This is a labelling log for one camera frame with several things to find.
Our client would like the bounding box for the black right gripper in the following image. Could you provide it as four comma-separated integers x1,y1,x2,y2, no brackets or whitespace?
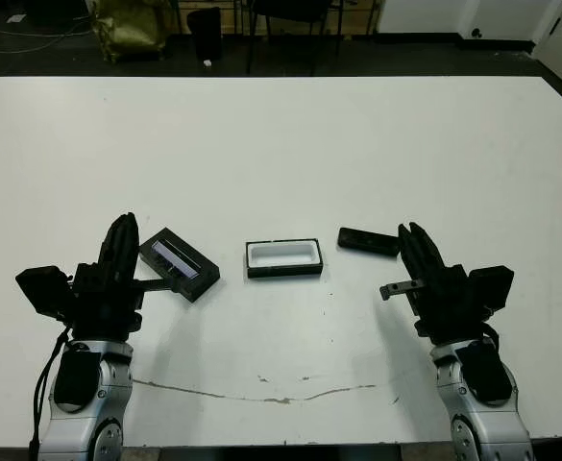
379,222,492,345

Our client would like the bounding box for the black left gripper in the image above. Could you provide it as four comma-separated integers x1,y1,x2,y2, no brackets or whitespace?
66,210,189,347

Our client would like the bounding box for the black phone-like camera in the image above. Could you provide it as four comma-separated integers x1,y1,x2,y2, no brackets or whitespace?
336,227,402,258

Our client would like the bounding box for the black box lid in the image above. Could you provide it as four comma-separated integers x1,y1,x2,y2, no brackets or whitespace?
138,227,222,304

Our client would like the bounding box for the black box base white insert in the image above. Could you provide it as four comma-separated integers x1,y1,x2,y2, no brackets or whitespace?
244,236,325,279

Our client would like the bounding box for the large crinkled plastic bag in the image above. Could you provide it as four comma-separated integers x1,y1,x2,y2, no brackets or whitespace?
90,0,169,63

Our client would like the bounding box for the black waste bin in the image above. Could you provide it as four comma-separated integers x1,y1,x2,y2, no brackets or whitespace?
186,8,224,62

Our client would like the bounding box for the black office chair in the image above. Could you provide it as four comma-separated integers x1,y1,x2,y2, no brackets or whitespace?
246,0,347,77

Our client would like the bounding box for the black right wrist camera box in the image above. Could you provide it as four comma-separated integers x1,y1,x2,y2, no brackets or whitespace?
467,265,516,316

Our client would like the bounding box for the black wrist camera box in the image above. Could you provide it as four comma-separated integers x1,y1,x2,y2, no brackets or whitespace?
14,265,75,319
467,265,516,316

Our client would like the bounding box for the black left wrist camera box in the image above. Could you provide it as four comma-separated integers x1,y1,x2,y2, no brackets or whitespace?
14,265,75,319

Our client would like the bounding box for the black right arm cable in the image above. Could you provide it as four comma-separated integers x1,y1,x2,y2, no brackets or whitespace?
480,320,503,359

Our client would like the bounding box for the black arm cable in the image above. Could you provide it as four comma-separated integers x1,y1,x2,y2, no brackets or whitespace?
480,320,503,359
28,330,73,455

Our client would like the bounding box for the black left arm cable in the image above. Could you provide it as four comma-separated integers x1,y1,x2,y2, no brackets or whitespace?
28,330,73,455

